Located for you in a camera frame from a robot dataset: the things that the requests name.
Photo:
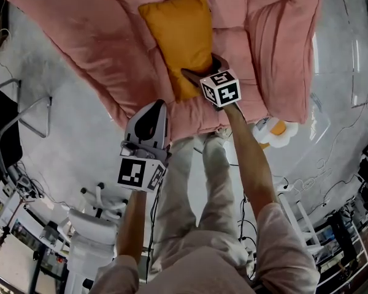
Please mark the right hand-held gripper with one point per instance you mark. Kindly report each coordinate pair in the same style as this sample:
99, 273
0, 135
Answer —
224, 90

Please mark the person's right forearm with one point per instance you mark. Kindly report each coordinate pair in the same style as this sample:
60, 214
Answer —
251, 158

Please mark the pink padded lounge chair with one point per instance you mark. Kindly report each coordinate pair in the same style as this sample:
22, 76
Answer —
79, 35

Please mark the white swivel chair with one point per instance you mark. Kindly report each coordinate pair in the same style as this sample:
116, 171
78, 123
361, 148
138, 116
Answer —
92, 222

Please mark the white workbench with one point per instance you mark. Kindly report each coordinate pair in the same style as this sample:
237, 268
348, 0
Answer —
15, 256

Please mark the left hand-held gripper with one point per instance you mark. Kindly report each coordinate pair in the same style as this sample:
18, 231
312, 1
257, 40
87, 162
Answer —
130, 171

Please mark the person's left forearm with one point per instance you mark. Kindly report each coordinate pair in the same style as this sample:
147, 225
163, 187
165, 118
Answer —
132, 225

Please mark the white fried-egg shaped cushion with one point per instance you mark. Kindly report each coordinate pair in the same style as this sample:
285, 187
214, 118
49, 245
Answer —
279, 133

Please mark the clear plastic storage bin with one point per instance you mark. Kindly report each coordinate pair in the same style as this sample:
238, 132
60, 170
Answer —
263, 122

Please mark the white metal shelf rack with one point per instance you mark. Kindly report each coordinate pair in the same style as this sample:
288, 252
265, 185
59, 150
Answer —
306, 222

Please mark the person's beige shirt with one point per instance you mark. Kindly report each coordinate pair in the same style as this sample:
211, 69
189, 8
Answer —
202, 271

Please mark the black cantilever chair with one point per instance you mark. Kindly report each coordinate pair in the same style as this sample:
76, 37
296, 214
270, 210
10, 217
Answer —
3, 127

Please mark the person's light trousers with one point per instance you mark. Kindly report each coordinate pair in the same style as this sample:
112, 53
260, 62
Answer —
178, 201

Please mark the orange pillow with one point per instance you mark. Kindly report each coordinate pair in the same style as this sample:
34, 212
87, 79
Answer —
181, 32

